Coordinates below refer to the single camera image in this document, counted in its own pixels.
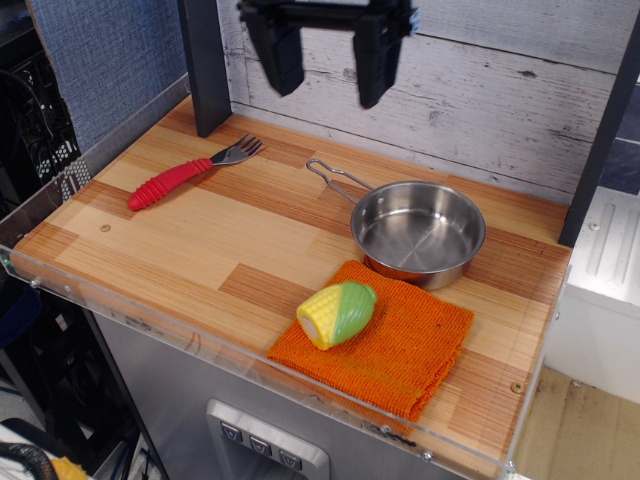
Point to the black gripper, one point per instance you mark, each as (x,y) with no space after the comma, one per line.
(275,30)

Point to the stainless steel pot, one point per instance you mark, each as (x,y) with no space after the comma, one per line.
(419,232)

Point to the orange knitted cloth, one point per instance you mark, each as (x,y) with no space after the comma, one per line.
(398,360)

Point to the toy corn cob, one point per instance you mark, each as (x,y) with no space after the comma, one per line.
(336,313)

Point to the clear acrylic table guard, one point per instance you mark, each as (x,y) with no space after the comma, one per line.
(191,292)

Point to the silver button control panel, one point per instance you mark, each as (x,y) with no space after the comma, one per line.
(250,448)

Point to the yellow object with black mesh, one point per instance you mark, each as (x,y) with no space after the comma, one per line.
(36,464)

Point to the black left upright post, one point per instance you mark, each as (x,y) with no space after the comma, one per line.
(204,53)

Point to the black upright post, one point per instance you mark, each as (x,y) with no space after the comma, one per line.
(204,53)
(611,120)

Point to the red handled fork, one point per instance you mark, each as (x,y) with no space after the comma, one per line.
(162,184)

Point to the black right upright post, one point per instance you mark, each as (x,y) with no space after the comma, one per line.
(611,120)

